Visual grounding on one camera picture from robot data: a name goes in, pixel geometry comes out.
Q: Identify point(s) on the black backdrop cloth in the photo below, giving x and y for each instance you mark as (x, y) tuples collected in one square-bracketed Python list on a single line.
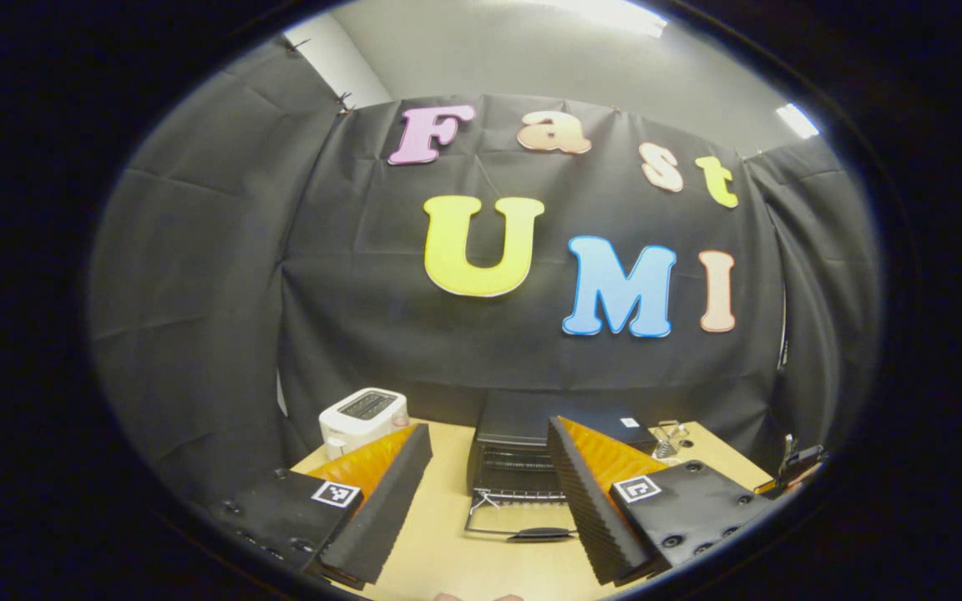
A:
[(222, 292)]

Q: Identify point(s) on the clear glass jar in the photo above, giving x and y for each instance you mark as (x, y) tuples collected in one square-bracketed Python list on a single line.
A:
[(669, 441)]

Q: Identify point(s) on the black electric oven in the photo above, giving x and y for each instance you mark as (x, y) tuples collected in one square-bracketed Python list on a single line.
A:
[(514, 426)]

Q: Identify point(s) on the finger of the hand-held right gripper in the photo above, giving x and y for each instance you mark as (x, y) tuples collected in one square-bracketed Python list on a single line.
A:
[(802, 463)]

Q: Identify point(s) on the white toaster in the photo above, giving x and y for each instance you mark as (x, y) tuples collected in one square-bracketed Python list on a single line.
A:
[(360, 413)]

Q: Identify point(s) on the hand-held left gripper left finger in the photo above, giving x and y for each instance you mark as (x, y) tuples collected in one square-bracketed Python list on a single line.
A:
[(381, 517)]

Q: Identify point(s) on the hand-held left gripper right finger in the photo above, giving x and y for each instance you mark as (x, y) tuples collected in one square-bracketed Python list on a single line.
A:
[(585, 509)]

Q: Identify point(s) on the small ceiling light panel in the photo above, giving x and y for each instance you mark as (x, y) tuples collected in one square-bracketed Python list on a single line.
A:
[(797, 121)]

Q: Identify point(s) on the large ceiling light panel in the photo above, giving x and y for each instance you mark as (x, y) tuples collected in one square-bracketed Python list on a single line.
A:
[(615, 12)]

